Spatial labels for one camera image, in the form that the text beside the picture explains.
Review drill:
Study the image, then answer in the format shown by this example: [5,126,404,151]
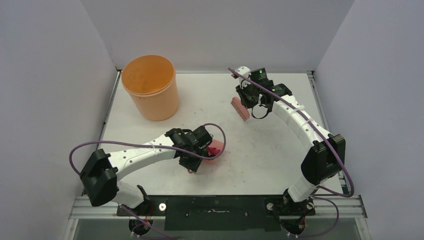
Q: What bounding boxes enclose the orange plastic bucket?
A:
[121,55,180,121]

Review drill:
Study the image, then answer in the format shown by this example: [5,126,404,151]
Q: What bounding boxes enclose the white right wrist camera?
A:
[231,66,251,89]

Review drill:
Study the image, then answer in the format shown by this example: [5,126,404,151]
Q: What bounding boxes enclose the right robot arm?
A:
[231,66,346,215]

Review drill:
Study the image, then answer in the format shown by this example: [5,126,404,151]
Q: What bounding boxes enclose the pink plastic dustpan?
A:
[200,139,224,166]

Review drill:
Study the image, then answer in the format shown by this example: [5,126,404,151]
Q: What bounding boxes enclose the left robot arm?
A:
[80,126,215,216]

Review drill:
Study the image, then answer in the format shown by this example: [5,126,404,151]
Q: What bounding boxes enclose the crumpled magenta paper ball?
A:
[207,147,221,157]

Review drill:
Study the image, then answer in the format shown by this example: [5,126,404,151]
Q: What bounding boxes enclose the pink hand brush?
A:
[230,96,250,122]

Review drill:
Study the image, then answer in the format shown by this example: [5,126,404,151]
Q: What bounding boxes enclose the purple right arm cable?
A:
[227,67,355,239]

